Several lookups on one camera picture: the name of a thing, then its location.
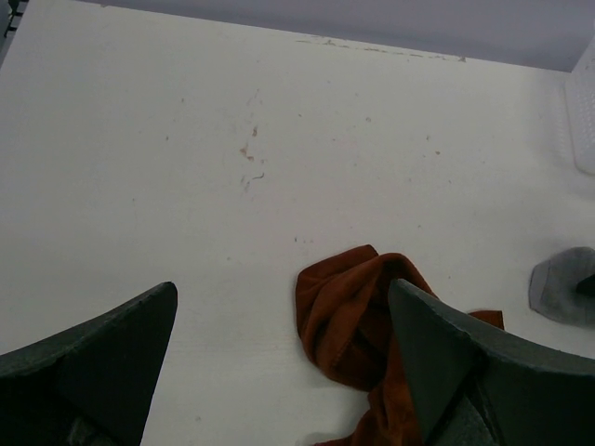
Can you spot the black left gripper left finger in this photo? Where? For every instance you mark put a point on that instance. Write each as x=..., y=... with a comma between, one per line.
x=91, y=384

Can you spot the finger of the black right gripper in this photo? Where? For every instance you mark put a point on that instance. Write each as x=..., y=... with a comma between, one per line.
x=586, y=286

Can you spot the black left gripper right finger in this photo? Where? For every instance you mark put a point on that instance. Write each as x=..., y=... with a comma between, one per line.
x=474, y=384

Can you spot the rust brown towel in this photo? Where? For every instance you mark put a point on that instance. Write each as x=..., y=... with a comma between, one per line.
x=345, y=327

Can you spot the grey towel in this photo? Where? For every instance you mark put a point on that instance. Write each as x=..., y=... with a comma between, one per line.
x=552, y=286

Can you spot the white perforated plastic basket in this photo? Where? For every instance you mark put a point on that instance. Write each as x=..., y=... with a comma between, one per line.
x=580, y=98

